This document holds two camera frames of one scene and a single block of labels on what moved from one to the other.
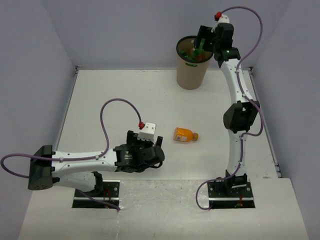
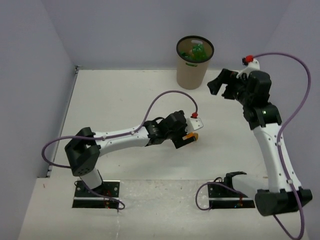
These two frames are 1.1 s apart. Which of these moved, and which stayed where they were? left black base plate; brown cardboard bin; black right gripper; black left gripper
Moved: black left gripper; black right gripper
Stayed: left black base plate; brown cardboard bin
